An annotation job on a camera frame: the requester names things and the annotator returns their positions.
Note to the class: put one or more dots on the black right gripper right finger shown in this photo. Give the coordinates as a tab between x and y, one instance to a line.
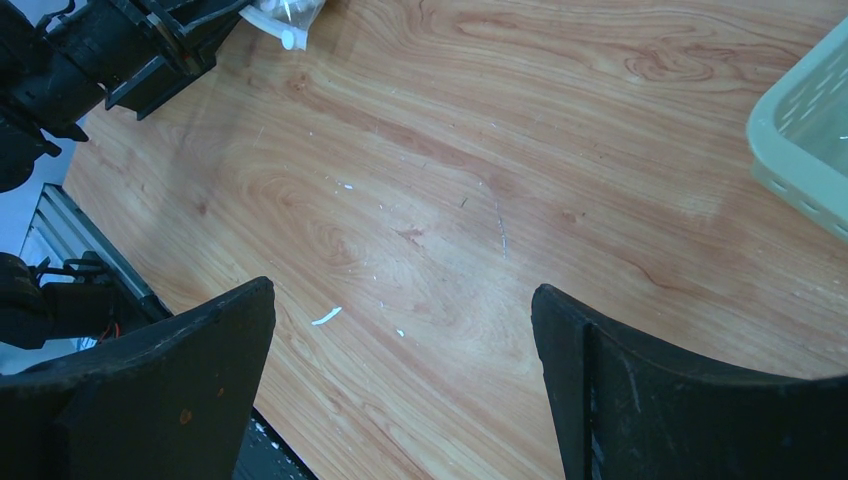
628	405

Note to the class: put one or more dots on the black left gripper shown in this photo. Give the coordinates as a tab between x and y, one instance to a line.
60	58

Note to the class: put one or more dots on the pale green plastic basket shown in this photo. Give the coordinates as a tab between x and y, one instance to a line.
797	133

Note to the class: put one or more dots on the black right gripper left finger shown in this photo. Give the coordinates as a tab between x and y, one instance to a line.
169	401

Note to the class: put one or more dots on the clear zip top bag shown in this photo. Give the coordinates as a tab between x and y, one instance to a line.
288	21

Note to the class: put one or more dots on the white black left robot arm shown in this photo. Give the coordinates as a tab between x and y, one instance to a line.
59	278

